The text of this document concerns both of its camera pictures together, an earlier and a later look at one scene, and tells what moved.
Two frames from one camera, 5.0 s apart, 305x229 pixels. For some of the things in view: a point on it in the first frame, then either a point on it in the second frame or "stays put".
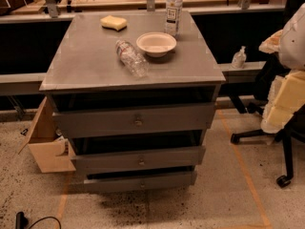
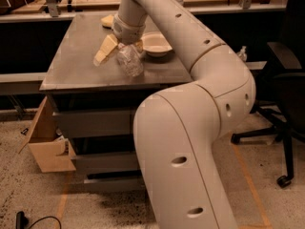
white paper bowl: (156, 44) stays put
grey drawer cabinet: (133, 104) stays put
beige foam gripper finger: (271, 45) -> (139, 46)
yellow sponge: (114, 23) stays put
